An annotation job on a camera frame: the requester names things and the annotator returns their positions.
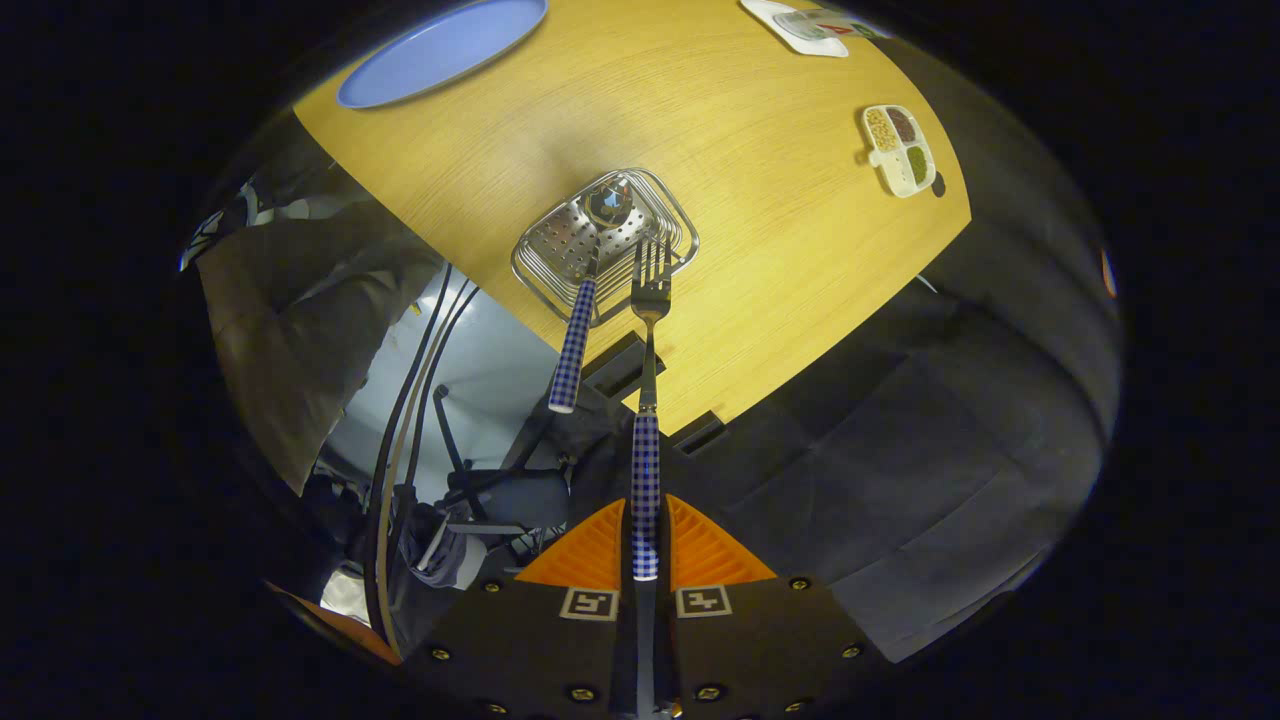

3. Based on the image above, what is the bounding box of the blue round plate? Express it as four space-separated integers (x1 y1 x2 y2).
337 0 549 110

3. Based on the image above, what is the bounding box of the metal wire cutlery rack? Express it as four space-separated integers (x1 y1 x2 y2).
511 168 700 328

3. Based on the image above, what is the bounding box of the white divided bean dish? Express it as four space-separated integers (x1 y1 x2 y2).
862 104 937 198

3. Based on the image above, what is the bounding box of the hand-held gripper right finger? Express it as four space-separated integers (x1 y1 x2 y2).
655 495 886 720

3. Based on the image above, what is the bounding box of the checked handle spoon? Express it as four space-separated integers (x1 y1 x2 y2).
548 178 636 414

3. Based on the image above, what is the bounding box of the black metal stand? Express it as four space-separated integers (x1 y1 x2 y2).
430 385 573 536

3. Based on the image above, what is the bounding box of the white drink bottle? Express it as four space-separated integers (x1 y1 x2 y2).
775 8 891 41

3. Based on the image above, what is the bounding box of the checked handle fork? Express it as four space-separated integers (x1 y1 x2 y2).
630 237 673 581

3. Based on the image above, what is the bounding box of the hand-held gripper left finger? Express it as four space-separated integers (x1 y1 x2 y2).
405 497 641 720

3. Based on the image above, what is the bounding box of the grey-brown cloth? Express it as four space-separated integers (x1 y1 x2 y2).
200 215 443 496

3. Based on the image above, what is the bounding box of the black cable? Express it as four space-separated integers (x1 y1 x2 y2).
363 265 456 646

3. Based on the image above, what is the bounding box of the black backdrop cloth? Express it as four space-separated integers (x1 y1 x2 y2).
680 40 1121 666

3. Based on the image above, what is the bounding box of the white coaster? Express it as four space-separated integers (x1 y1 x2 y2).
740 0 849 58

